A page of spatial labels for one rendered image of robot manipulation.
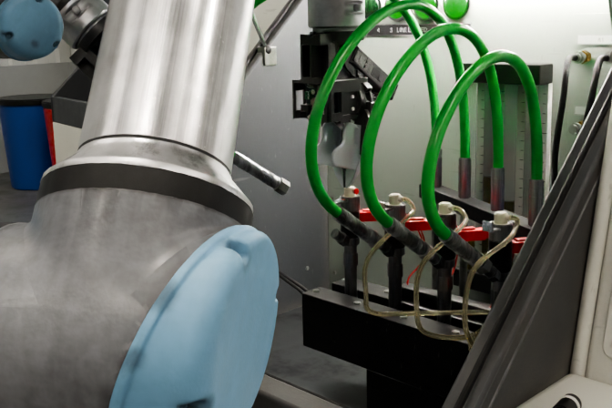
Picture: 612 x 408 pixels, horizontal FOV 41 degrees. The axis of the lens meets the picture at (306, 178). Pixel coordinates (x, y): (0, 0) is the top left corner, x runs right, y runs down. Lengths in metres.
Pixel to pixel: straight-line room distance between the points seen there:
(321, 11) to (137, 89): 0.64
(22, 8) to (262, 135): 0.59
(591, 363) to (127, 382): 0.65
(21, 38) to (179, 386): 0.65
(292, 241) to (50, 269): 1.13
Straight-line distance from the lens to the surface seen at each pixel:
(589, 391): 0.91
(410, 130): 1.41
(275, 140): 1.45
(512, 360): 0.85
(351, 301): 1.13
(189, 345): 0.37
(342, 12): 1.06
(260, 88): 1.42
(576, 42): 1.24
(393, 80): 0.92
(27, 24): 0.97
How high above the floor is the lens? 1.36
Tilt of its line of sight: 11 degrees down
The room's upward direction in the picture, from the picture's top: 1 degrees counter-clockwise
